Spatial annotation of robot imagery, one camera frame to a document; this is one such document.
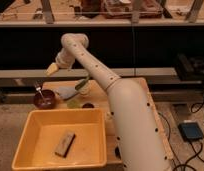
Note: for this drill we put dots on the small dark round object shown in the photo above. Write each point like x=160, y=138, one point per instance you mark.
x=88, y=105

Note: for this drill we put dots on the green vegetable toy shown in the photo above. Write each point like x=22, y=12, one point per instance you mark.
x=82, y=83

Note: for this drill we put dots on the wooden block eraser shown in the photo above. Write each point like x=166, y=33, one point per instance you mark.
x=64, y=144

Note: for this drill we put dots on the green round lid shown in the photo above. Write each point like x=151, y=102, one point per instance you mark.
x=72, y=104

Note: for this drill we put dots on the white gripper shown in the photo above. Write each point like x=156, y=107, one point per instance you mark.
x=64, y=60

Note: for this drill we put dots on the yellow plastic bin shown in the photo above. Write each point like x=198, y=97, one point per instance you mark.
x=43, y=130

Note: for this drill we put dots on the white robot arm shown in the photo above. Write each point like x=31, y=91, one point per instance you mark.
x=139, y=139

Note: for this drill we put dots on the purple bowl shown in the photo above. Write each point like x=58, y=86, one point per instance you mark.
x=50, y=100

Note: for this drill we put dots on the white cup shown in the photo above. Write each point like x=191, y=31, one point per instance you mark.
x=84, y=90

